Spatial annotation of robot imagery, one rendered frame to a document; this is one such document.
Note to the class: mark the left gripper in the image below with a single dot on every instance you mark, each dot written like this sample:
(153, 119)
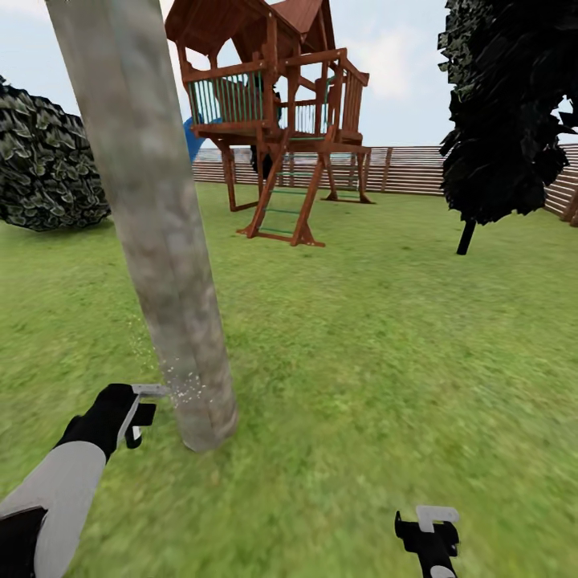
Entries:
(143, 416)

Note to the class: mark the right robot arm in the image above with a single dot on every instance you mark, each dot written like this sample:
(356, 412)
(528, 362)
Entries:
(434, 538)

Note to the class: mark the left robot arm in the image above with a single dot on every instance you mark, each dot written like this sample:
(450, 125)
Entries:
(42, 518)

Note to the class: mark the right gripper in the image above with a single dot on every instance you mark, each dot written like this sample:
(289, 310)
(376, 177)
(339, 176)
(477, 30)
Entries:
(445, 536)

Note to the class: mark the pesticide atomizer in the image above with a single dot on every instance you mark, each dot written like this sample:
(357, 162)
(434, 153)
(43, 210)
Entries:
(133, 437)

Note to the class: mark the bush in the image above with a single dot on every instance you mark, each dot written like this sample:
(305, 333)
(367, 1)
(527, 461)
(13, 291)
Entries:
(48, 173)

